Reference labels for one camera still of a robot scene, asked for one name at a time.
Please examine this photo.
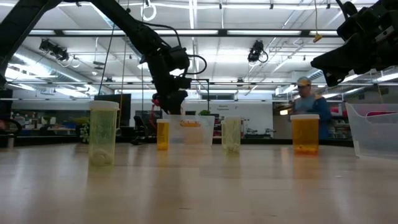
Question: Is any black aluminium table frame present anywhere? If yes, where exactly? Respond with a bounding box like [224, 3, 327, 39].
[12, 135, 355, 147]

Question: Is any large orange pill bottle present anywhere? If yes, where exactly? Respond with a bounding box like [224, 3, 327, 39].
[289, 113, 320, 156]

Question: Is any green pill bottle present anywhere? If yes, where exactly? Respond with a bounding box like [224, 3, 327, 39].
[88, 100, 121, 167]
[221, 116, 243, 155]

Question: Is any person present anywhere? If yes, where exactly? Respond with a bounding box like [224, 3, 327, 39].
[292, 77, 333, 140]

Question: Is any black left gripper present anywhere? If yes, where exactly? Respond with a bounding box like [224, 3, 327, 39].
[139, 52, 192, 115]

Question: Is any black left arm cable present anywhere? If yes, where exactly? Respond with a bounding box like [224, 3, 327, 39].
[138, 21, 208, 76]

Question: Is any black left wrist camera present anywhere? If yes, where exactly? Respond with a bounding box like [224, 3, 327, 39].
[167, 45, 191, 72]

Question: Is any clear plastic bin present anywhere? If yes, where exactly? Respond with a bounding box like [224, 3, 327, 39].
[345, 102, 398, 161]
[169, 114, 216, 147]

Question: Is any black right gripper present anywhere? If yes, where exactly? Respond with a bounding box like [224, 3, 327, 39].
[310, 0, 398, 87]

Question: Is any white cable ring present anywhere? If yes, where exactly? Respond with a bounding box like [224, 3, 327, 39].
[140, 2, 158, 22]

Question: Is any black hanging camera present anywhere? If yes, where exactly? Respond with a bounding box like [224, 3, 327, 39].
[39, 39, 70, 62]
[248, 39, 269, 63]

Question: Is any black office chair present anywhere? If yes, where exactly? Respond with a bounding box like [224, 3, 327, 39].
[132, 114, 149, 146]

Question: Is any black monitor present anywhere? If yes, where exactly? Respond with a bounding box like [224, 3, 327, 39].
[94, 93, 132, 128]

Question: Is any small green succulent plant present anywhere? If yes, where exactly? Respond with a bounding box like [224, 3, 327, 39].
[78, 121, 91, 144]

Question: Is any black overhead light bar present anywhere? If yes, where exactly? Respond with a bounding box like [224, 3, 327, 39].
[27, 29, 341, 37]

